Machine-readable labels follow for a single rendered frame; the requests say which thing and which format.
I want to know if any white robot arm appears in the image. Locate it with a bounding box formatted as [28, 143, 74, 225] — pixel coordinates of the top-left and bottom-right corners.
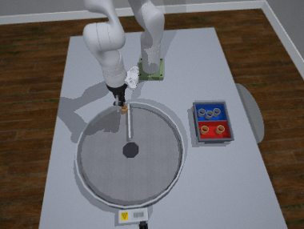
[83, 0, 165, 90]

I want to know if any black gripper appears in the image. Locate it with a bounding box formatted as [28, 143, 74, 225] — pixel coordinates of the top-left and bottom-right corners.
[106, 84, 128, 106]

